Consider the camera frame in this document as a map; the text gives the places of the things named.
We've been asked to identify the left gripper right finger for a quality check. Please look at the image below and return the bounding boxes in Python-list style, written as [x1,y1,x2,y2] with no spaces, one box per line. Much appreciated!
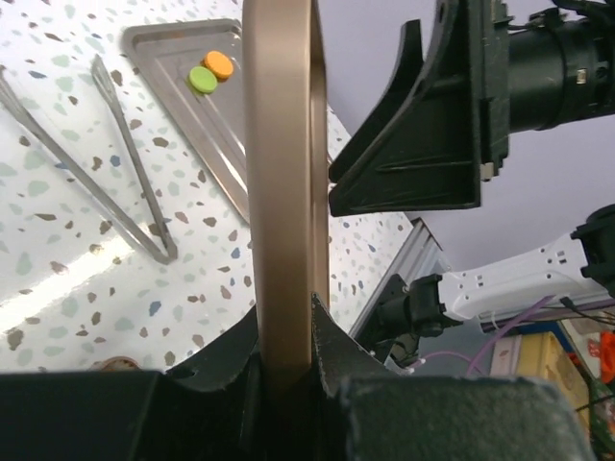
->
[311,296,595,460]

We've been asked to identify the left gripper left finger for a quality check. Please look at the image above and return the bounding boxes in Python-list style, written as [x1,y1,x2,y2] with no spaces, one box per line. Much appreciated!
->
[0,302,263,461]

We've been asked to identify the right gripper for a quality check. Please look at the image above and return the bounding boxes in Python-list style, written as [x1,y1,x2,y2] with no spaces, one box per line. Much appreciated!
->
[329,1,510,215]

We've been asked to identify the metal tongs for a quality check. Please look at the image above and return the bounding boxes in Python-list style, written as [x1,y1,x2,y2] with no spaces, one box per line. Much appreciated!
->
[0,53,179,265]

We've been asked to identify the gold tin lid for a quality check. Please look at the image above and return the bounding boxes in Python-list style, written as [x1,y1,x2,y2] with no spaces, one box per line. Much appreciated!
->
[241,0,332,461]

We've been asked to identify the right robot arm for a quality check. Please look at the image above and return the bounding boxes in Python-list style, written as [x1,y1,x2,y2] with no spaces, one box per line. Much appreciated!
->
[329,1,614,361]

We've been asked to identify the yellow box behind table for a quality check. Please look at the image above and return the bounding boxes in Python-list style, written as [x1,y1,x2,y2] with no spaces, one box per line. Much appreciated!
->
[490,331,590,408]

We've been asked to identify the orange round cookie top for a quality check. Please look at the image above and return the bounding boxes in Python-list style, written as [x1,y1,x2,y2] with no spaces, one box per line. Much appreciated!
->
[202,50,234,81]

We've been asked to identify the silver metal tray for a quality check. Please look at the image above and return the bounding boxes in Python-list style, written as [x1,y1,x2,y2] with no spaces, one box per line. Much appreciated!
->
[121,18,249,221]

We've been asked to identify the aluminium front rail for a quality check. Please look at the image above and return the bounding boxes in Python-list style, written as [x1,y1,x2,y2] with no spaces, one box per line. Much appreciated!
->
[349,218,451,363]

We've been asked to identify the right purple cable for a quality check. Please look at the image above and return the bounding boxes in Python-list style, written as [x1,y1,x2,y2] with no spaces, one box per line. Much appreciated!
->
[417,295,568,378]

